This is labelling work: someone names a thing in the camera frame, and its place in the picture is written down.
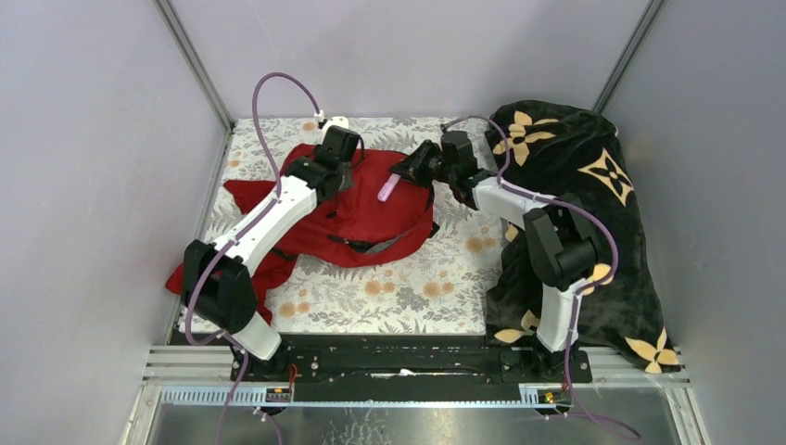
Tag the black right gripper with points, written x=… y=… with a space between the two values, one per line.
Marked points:
x=413 y=164

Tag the black blanket with tan flowers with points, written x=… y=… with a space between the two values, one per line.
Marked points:
x=559 y=149

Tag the red student backpack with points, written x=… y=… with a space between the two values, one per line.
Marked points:
x=356 y=228

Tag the red cloth garment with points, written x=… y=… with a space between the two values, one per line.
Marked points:
x=258 y=276

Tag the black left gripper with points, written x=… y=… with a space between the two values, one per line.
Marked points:
x=343 y=178

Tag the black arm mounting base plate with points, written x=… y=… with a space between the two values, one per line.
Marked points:
x=412 y=368

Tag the floral patterned table mat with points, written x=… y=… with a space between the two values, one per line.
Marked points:
x=439 y=289

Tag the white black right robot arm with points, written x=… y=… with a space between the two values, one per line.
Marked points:
x=564 y=241

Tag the pink marker pen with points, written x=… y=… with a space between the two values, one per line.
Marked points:
x=388 y=187

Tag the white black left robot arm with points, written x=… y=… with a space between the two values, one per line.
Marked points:
x=291 y=200

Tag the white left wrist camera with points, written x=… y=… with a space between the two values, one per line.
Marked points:
x=324 y=122

